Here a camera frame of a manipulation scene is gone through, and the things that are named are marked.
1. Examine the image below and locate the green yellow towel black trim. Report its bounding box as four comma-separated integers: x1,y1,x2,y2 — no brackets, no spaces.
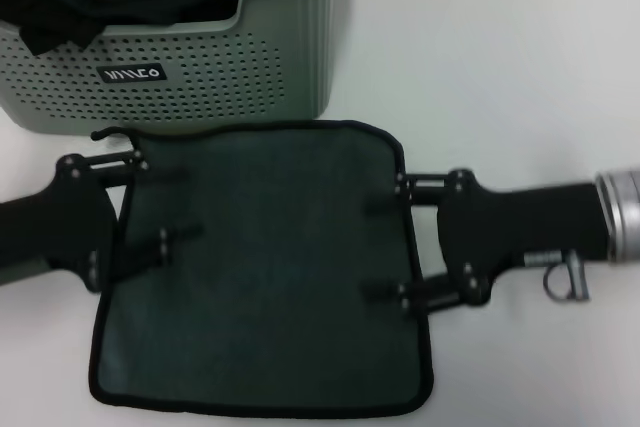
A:
88,119,435,393

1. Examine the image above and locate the grey right wrist cable connector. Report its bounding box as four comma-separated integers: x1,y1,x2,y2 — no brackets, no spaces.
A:
522,249,594,304

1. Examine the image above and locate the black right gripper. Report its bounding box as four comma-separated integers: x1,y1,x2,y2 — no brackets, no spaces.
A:
362,169,610,322

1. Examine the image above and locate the black cloth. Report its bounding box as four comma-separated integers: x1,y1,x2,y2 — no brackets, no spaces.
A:
0,0,109,57

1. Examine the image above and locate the grey-green perforated storage box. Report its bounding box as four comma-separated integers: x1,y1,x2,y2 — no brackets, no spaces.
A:
0,0,349,138

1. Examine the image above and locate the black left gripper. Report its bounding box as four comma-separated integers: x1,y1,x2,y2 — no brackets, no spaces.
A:
0,149,204,294

